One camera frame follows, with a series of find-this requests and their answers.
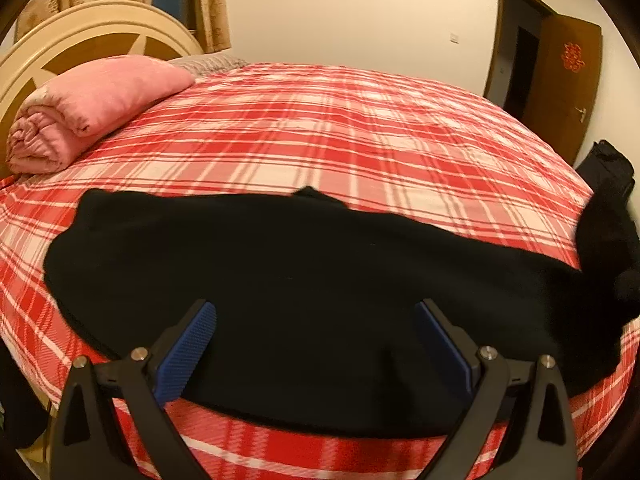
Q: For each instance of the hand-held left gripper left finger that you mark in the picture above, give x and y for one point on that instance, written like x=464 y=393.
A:
x=185 y=345

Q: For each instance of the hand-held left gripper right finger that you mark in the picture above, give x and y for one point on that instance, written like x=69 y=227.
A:
x=442 y=347

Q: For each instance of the black pants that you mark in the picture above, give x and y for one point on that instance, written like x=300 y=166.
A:
x=300 y=260

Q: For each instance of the red plaid bed sheet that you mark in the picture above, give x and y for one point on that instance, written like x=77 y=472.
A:
x=350 y=130

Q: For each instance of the black bag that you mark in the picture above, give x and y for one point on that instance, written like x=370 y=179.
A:
x=607 y=165

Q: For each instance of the folded pink blanket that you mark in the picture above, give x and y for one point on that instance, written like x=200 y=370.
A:
x=100 y=95

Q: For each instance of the brown wooden door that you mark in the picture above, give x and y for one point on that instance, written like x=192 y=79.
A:
x=555 y=90

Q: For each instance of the grey pillow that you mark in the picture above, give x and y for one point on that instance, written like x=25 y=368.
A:
x=210 y=64

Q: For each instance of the red door decoration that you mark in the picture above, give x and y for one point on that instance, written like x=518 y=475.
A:
x=573 y=56

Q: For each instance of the cream and brown headboard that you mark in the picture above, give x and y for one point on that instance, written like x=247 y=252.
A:
x=30 y=45

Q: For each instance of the narrow beige patterned curtain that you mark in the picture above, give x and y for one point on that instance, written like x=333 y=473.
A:
x=212 y=5

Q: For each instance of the dark wooden door frame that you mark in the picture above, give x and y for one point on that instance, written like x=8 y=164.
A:
x=495 y=35

